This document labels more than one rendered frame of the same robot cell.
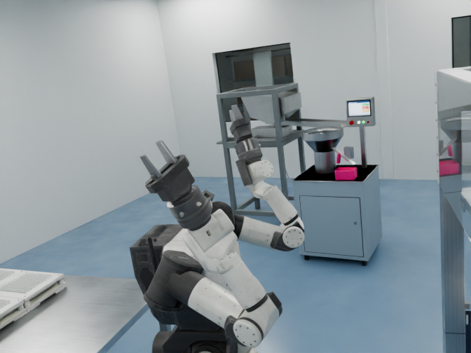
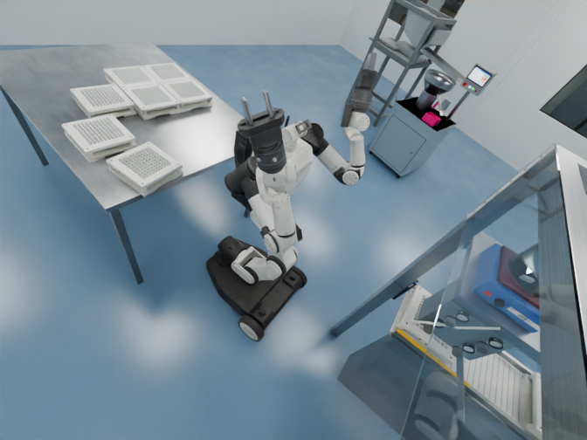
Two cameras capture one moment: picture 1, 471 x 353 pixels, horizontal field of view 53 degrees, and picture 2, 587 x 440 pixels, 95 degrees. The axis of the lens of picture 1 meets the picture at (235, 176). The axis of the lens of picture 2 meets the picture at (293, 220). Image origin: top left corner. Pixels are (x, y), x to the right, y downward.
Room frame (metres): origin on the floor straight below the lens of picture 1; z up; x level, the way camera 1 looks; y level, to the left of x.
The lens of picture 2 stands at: (0.49, -0.04, 1.99)
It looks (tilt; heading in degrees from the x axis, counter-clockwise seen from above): 48 degrees down; 2
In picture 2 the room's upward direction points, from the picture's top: 24 degrees clockwise
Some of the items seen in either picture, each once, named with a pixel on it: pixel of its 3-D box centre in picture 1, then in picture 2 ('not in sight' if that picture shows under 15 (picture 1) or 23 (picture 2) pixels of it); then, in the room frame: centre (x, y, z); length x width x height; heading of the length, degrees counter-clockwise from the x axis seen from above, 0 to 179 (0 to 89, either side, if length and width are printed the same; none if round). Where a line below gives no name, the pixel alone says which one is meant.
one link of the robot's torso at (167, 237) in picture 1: (190, 271); (271, 164); (1.45, 0.19, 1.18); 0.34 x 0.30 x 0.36; 164
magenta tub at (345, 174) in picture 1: (345, 174); (431, 119); (3.82, -0.92, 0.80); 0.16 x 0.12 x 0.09; 60
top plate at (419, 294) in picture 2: not in sight; (433, 321); (1.18, -0.77, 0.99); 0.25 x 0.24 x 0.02; 164
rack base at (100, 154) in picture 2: not in sight; (102, 140); (1.40, 1.11, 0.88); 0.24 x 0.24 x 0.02; 68
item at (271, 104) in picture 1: (280, 160); (400, 78); (4.91, -0.50, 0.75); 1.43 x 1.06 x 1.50; 60
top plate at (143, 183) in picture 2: not in sight; (146, 163); (1.34, 0.79, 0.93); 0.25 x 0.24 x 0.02; 168
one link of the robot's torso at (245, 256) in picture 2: not in sight; (251, 264); (1.44, 0.14, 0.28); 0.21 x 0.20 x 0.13; 74
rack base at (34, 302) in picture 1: (28, 294); (187, 98); (2.09, 1.05, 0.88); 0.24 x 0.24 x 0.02; 65
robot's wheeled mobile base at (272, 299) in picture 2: not in sight; (252, 273); (1.43, 0.11, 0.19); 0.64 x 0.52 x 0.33; 74
